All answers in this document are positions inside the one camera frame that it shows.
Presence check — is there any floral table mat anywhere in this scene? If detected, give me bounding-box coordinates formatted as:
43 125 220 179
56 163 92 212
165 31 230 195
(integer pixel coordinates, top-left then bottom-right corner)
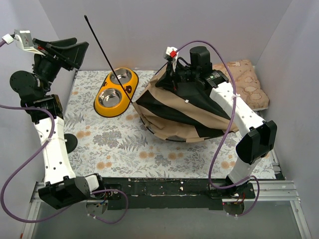
59 69 277 180

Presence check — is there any purple cable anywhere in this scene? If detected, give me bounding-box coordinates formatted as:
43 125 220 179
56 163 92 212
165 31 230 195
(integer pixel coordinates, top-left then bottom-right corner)
174 41 260 218
0 39 129 224

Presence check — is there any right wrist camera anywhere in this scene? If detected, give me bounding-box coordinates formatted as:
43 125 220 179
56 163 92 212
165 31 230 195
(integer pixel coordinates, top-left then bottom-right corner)
163 46 178 71

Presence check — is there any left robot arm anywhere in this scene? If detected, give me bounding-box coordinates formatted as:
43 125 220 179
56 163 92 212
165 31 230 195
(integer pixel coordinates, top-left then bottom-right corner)
10 35 106 209

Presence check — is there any beige fabric pet tent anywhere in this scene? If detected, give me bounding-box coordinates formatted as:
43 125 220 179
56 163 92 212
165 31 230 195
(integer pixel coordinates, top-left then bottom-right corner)
132 65 240 143

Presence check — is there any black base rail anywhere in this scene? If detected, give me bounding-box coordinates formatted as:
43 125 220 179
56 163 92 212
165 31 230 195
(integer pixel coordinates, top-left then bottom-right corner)
77 177 257 211

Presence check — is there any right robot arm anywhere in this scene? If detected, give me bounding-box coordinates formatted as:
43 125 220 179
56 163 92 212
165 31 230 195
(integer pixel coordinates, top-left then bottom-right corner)
156 46 277 198

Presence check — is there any beige patterned pillow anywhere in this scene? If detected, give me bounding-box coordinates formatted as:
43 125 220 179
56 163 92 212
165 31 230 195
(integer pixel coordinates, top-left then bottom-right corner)
227 59 269 111

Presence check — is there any aluminium frame rail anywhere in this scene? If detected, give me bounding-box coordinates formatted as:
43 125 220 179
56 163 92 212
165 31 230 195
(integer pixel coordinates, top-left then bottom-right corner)
21 180 311 239

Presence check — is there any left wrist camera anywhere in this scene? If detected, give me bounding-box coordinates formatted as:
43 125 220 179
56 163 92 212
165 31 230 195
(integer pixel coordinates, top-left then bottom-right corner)
14 29 45 56

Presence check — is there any yellow double pet bowl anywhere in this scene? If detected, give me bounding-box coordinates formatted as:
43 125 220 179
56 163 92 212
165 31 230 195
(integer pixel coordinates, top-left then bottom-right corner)
94 68 139 118

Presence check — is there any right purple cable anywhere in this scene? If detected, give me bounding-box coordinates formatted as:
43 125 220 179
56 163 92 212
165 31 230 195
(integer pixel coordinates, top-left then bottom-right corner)
174 41 260 218

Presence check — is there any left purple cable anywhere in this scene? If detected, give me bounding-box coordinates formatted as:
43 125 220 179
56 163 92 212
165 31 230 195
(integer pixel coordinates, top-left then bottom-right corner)
0 39 129 224

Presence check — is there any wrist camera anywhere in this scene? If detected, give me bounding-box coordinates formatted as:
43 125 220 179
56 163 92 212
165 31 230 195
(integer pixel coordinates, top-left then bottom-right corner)
163 46 178 71
14 29 45 56

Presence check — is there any black microphone stand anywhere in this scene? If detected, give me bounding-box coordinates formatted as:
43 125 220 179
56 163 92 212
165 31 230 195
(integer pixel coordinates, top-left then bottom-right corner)
64 133 78 154

